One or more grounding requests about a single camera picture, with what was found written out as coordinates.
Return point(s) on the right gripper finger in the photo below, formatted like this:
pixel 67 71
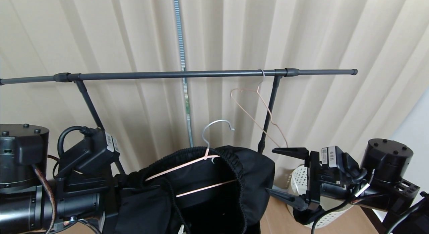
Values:
pixel 290 199
pixel 293 153

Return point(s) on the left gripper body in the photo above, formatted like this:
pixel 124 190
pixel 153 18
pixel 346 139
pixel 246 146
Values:
pixel 77 200

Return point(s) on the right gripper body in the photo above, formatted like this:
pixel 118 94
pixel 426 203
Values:
pixel 313 180

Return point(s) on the black shorts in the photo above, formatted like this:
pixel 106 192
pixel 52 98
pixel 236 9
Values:
pixel 254 180

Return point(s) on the pink clothes hanger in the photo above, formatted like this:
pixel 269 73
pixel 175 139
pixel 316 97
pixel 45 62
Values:
pixel 187 164
pixel 249 116

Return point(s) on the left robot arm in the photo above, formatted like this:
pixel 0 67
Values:
pixel 23 153

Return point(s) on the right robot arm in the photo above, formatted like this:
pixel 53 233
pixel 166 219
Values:
pixel 388 160

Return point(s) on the white laundry basket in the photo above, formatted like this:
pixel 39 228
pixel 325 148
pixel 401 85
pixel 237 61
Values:
pixel 300 180

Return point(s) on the black clothes rack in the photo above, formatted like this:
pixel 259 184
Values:
pixel 134 75

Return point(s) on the black garment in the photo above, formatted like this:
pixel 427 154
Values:
pixel 303 217

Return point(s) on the beige curtain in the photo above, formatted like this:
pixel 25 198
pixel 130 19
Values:
pixel 335 33

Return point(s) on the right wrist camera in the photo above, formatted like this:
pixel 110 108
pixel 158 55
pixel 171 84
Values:
pixel 338 160

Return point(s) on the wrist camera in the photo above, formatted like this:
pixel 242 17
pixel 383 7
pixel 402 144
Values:
pixel 87 153
pixel 338 160

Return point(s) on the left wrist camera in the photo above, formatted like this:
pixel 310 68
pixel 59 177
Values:
pixel 87 153

